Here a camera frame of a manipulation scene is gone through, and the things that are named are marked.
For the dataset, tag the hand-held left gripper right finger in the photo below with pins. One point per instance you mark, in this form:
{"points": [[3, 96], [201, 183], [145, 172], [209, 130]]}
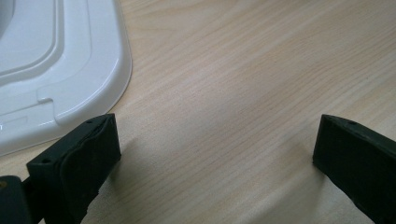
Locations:
{"points": [[358, 165]]}

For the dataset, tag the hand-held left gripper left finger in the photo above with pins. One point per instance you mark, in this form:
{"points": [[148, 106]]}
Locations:
{"points": [[77, 168]]}

